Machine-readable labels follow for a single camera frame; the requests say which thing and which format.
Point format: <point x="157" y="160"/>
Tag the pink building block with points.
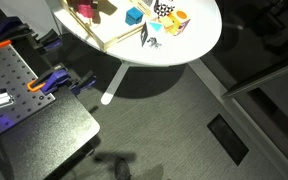
<point x="85" y="8"/>

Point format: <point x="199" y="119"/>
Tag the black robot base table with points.
<point x="37" y="147"/>

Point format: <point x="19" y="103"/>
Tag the blue building block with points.
<point x="133" y="16"/>

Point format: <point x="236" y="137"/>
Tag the white round table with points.
<point x="198" y="38"/>

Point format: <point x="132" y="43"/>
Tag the orange yellow cube with hole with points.
<point x="175" y="22"/>

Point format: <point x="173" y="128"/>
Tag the wooden tray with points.
<point x="107" y="26"/>

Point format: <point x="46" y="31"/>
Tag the black patterned cube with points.
<point x="163" y="7"/>

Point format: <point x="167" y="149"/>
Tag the purple clamp near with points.
<point x="50" y="81"/>

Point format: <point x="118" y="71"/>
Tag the purple clamp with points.
<point x="50" y="81"/>
<point x="13" y="29"/>

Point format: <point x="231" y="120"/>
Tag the black floor outlet cover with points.
<point x="228" y="139"/>

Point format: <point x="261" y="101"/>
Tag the black perforated breadboard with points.
<point x="15" y="74"/>

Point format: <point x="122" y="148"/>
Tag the purple clamp far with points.
<point x="13" y="29"/>

